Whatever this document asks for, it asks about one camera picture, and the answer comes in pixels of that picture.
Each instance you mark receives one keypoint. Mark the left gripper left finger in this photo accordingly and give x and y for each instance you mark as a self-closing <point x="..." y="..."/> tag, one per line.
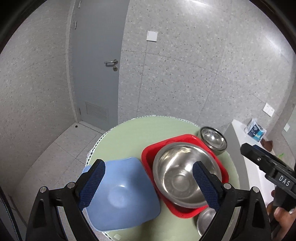
<point x="45" y="223"/>

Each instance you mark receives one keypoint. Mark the small steel bowl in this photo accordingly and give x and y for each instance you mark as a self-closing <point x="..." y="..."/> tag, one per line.
<point x="204" y="220"/>
<point x="213" y="139"/>

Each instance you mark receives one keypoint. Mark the green round table mat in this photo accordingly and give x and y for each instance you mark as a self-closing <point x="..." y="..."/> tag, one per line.
<point x="129" y="140"/>

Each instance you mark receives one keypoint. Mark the large steel mixing bowl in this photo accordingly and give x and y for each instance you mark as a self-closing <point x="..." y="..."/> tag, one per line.
<point x="173" y="176"/>

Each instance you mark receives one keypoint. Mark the grey door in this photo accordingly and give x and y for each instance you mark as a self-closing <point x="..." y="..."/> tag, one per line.
<point x="97" y="37"/>

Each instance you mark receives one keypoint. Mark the white counter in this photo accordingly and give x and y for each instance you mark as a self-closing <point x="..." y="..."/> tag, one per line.
<point x="249" y="174"/>

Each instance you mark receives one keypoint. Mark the blue white tissue pack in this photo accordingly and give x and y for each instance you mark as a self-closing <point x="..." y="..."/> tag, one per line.
<point x="254" y="130"/>

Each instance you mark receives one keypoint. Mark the white wall switch plate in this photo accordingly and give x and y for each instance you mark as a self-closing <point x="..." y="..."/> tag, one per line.
<point x="152" y="36"/>

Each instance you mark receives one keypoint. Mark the blue square plastic bowl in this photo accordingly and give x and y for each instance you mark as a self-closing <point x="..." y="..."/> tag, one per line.
<point x="125" y="197"/>

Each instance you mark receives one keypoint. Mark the brown cloth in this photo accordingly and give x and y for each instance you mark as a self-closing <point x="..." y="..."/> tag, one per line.
<point x="268" y="145"/>

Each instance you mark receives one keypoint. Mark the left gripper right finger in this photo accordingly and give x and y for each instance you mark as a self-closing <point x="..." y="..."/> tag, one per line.
<point x="253" y="221"/>

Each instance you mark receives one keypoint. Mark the right hand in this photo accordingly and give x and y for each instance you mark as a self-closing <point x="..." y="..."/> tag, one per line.
<point x="286" y="221"/>

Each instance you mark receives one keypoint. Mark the red square plastic bowl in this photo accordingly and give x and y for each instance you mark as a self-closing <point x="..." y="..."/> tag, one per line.
<point x="148" y="155"/>

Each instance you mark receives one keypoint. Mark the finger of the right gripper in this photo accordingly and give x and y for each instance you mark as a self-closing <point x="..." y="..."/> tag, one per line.
<point x="267" y="162"/>

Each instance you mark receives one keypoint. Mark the metal door handle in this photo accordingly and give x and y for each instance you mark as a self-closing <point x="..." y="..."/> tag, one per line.
<point x="112" y="64"/>

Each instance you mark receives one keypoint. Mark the white wall socket plate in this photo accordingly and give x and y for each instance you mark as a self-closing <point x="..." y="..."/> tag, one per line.
<point x="268" y="110"/>

